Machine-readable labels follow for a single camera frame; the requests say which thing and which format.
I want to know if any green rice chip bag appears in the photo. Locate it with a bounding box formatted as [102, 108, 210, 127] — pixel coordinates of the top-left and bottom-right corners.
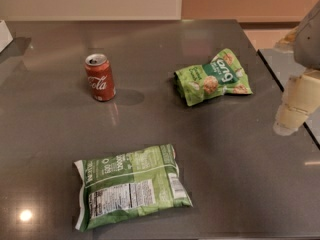
[174, 48, 252, 106]

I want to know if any white object at left edge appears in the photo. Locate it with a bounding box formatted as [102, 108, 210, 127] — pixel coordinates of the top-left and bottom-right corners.
[0, 20, 13, 53]

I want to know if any red Coca-Cola can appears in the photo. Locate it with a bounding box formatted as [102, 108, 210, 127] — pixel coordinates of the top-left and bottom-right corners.
[85, 53, 116, 102]

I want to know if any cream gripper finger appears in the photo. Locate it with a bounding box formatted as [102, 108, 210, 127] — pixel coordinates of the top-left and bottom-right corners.
[274, 27, 297, 51]
[273, 68, 320, 136]

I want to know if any green jalapeno chip bag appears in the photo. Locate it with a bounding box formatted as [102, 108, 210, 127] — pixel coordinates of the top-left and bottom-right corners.
[74, 144, 192, 232]

